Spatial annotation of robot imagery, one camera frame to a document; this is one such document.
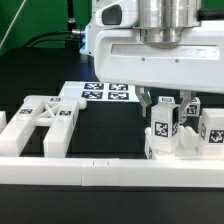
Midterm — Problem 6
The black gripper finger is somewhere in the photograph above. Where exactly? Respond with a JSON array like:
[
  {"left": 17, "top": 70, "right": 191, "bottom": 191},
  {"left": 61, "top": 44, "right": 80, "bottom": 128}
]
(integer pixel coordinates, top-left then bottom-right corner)
[
  {"left": 135, "top": 86, "right": 152, "bottom": 117},
  {"left": 178, "top": 90, "right": 196, "bottom": 123}
]

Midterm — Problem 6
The white chair seat plate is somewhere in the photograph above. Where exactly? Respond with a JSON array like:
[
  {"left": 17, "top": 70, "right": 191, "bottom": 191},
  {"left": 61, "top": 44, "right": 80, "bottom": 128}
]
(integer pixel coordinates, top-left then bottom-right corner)
[{"left": 144, "top": 126, "right": 200, "bottom": 160}]

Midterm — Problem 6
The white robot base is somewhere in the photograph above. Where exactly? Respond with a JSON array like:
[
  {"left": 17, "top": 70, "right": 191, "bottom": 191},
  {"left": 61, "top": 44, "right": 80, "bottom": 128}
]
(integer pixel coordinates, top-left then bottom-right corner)
[{"left": 80, "top": 0, "right": 96, "bottom": 56}]

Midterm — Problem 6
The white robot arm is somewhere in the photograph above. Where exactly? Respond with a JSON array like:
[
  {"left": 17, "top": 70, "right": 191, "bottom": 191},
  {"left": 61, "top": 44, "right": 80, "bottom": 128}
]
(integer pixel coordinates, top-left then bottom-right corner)
[{"left": 94, "top": 0, "right": 224, "bottom": 121}]

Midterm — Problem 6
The white marker base plate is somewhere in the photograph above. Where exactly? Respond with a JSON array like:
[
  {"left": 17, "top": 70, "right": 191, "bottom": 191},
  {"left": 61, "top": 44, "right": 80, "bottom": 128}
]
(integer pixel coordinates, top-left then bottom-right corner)
[{"left": 59, "top": 81, "right": 138, "bottom": 102}]

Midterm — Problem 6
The white chair backrest frame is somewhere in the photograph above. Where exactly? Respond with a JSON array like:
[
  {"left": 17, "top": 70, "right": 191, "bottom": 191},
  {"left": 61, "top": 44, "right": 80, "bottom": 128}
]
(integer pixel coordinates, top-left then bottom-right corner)
[{"left": 0, "top": 95, "right": 87, "bottom": 158}]

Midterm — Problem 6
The black cable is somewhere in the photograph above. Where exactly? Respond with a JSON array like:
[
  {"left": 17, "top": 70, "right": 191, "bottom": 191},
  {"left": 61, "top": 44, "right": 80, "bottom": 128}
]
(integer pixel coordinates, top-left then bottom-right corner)
[{"left": 24, "top": 29, "right": 87, "bottom": 48}]

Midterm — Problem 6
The white fence left wall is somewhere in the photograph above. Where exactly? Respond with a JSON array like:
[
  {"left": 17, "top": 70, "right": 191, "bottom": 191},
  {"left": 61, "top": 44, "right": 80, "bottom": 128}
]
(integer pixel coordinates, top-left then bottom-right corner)
[{"left": 0, "top": 111, "right": 7, "bottom": 133}]

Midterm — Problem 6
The white fence wall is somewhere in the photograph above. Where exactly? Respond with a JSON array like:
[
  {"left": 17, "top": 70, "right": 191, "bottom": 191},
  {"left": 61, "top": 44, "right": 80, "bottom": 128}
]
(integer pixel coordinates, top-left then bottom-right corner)
[
  {"left": 0, "top": 111, "right": 7, "bottom": 133},
  {"left": 0, "top": 157, "right": 224, "bottom": 188}
]

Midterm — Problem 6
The white fence front wall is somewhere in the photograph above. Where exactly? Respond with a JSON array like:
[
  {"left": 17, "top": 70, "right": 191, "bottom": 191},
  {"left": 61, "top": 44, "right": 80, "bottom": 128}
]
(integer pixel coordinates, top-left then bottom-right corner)
[{"left": 0, "top": 157, "right": 224, "bottom": 188}]

